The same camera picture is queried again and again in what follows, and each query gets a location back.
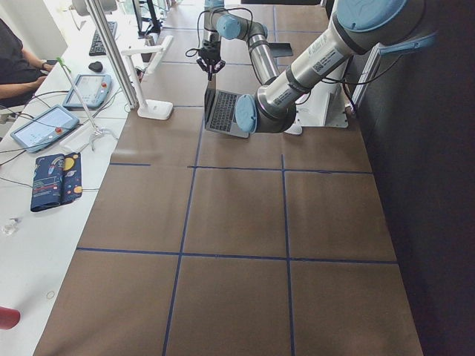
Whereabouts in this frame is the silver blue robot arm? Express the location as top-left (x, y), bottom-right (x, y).
top-left (197, 1), bottom-right (439, 138)

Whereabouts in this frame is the red cylinder bottle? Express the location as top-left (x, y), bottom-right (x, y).
top-left (0, 306), bottom-right (21, 330)

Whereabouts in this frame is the upper teach pendant tablet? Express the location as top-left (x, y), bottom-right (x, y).
top-left (62, 74), bottom-right (112, 110)

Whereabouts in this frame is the aluminium frame post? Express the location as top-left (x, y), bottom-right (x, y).
top-left (85, 0), bottom-right (137, 110)

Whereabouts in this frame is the white desk lamp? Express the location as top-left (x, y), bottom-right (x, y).
top-left (120, 36), bottom-right (174, 120)

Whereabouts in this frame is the black keyboard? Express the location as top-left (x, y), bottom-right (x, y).
top-left (88, 21), bottom-right (119, 57)

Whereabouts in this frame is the thin metal rod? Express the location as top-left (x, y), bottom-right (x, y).
top-left (56, 57), bottom-right (118, 151)

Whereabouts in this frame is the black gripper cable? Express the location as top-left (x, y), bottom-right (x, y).
top-left (185, 6), bottom-right (257, 59)

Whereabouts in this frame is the seated person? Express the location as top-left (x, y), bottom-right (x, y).
top-left (0, 20), bottom-right (53, 108)

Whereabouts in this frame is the grey laptop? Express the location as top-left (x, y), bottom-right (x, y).
top-left (204, 77), bottom-right (249, 139)

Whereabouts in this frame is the black desk mouse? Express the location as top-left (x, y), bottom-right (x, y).
top-left (88, 61), bottom-right (103, 73)

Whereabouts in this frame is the teach pendant tablet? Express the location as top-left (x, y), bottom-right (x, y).
top-left (10, 105), bottom-right (79, 153)
top-left (62, 74), bottom-right (112, 110)

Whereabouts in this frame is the lower teach pendant tablet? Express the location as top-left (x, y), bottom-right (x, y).
top-left (10, 105), bottom-right (79, 153)

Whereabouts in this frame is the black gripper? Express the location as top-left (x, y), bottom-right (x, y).
top-left (196, 40), bottom-right (226, 81)

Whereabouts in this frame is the brown paper table cover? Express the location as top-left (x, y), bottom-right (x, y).
top-left (35, 1), bottom-right (422, 355)

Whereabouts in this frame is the navy space print pouch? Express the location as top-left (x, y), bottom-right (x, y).
top-left (30, 152), bottom-right (82, 212)

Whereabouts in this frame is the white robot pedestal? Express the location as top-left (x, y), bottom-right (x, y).
top-left (295, 82), bottom-right (348, 128)

